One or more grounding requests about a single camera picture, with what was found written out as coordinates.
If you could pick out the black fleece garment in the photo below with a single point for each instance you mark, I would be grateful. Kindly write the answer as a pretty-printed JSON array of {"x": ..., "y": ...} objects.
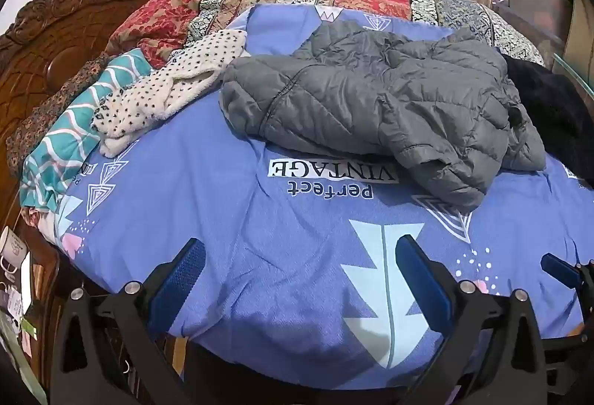
[{"x": 557, "y": 107}]

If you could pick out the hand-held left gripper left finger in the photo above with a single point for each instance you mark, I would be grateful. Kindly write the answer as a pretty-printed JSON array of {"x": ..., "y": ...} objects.
[{"x": 181, "y": 279}]

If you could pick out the blue printed bedsheet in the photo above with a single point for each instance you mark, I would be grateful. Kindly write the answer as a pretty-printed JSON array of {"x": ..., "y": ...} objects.
[{"x": 232, "y": 224}]

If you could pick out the white black-dotted fleece garment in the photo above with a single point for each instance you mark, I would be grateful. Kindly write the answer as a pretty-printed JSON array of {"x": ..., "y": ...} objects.
[{"x": 153, "y": 94}]

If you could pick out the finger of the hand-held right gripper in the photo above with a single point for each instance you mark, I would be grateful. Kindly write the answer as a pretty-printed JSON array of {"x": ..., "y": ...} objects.
[{"x": 561, "y": 268}]

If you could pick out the teal white-striped blanket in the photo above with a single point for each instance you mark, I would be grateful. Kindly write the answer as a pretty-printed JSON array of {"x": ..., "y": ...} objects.
[{"x": 60, "y": 140}]

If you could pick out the white mug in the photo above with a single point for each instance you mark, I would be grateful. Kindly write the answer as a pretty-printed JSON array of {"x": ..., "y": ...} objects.
[{"x": 11, "y": 247}]

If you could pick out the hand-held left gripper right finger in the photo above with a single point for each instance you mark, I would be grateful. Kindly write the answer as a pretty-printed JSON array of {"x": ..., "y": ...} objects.
[{"x": 420, "y": 284}]

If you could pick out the brown storage box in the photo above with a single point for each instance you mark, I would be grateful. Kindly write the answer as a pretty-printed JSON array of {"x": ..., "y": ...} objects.
[{"x": 533, "y": 10}]

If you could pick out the brown floral pillow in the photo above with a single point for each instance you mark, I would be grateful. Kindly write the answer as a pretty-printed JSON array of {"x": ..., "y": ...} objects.
[{"x": 46, "y": 112}]

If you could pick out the grey quilted puffer jacket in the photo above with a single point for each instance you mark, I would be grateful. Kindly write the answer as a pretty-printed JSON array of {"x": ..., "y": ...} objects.
[{"x": 371, "y": 98}]

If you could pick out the carved wooden headboard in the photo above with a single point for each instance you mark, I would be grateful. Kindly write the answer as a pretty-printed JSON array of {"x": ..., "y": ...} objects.
[{"x": 55, "y": 42}]

